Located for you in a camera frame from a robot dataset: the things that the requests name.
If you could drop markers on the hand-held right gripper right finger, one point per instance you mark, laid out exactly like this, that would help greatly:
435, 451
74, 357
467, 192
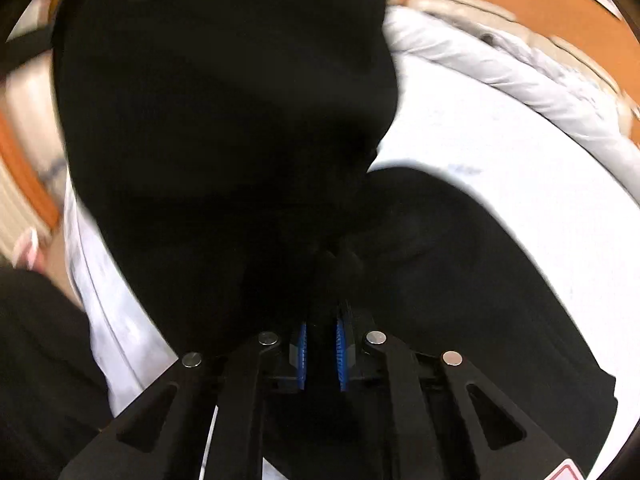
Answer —
342, 355

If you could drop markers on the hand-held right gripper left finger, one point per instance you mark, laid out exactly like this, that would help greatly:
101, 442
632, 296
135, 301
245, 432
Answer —
300, 355

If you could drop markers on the black pants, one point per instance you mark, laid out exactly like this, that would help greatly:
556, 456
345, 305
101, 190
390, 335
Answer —
225, 135

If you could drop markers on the person's dark clothing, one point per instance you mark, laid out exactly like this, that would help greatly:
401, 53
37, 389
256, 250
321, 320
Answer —
45, 375

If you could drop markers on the grey-blue duvet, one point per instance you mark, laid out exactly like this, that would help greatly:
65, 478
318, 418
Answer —
500, 70

